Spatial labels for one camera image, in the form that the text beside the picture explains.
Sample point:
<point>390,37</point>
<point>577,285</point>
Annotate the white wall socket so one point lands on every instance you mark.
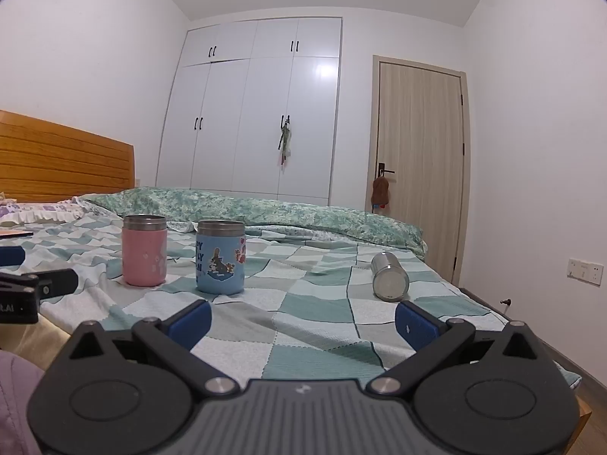
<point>584,271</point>

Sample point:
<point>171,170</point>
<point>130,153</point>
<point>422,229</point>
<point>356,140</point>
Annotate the green floral quilt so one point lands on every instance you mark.
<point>284,213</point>

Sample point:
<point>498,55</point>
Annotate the hanging wardrobe ornament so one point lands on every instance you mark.
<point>284,144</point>

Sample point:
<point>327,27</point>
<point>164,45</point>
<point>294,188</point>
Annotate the stainless steel cup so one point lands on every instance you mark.
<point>390,278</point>

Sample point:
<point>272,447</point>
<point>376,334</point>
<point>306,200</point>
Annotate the person's purple clothing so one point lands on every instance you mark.
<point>16,403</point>

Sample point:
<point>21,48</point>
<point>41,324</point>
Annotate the brown hanging pouch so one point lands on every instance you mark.
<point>380,192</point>

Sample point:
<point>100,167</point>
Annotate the light wooden door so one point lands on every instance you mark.
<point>419,161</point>

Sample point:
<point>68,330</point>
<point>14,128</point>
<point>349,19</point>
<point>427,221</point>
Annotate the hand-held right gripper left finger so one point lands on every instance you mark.
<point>192,324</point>

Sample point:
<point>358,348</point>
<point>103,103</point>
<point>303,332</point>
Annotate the pink cup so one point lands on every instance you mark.
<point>143,256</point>

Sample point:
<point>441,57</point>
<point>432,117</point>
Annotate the white wardrobe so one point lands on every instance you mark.
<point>246,104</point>

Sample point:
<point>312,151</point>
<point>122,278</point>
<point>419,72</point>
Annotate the purple floral pillow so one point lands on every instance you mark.
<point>42,211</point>

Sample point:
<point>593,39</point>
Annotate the wooden bed frame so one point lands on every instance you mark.
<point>582,417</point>

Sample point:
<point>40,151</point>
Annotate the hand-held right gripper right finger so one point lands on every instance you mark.
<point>417,327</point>

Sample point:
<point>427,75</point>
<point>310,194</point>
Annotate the wooden headboard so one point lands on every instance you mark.
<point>61,161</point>

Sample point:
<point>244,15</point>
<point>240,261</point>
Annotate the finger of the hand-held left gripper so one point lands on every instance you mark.
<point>57,282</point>
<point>10,256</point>

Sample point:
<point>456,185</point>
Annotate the blue cartoon cup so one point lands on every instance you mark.
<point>220,260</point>

